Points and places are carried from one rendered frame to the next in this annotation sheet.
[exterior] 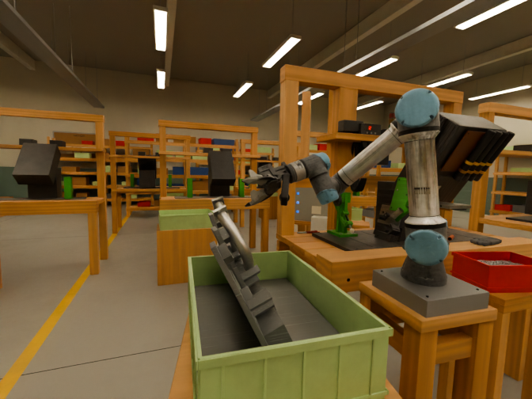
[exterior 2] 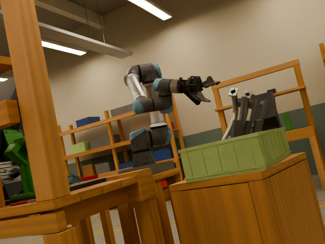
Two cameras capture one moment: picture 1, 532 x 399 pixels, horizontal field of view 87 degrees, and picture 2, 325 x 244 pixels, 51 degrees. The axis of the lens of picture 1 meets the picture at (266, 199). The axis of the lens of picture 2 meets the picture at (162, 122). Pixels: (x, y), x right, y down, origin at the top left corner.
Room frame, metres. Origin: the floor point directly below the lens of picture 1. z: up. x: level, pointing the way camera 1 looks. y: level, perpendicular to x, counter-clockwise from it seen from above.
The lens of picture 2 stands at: (2.39, 1.12, 0.95)
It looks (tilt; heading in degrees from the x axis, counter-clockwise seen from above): 5 degrees up; 227
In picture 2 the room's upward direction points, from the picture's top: 12 degrees counter-clockwise
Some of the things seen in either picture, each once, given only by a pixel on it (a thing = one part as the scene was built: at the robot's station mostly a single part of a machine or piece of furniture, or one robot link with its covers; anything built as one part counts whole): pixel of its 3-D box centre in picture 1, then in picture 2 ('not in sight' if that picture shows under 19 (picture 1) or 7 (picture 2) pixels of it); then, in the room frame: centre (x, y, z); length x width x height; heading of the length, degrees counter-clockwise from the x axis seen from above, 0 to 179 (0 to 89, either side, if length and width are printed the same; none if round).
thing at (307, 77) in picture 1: (381, 88); not in sight; (2.06, -0.79, 1.89); 1.50 x 0.09 x 0.09; 109
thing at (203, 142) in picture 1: (184, 175); not in sight; (8.06, 2.33, 1.12); 3.01 x 0.54 x 2.24; 110
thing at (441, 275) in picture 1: (423, 264); (142, 158); (1.01, -0.59, 0.96); 0.15 x 0.15 x 0.10
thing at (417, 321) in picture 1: (420, 298); (146, 178); (1.01, -0.59, 0.83); 0.32 x 0.32 x 0.04; 17
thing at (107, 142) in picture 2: not in sight; (120, 157); (-2.17, -5.31, 1.10); 3.01 x 0.55 x 2.20; 110
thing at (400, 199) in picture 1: (405, 194); (14, 147); (1.69, -0.84, 1.17); 0.13 x 0.12 x 0.20; 109
